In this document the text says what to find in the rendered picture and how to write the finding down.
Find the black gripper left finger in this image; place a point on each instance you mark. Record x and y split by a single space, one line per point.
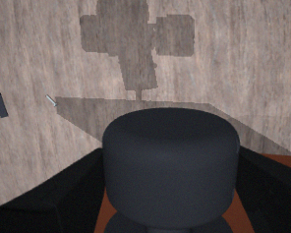
69 202

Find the brown wooden door slab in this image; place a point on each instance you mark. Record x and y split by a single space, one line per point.
235 215

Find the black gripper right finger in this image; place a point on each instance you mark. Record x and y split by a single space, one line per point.
264 189

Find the dark grey flat rectangular plate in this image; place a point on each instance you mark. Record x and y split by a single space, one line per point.
3 111

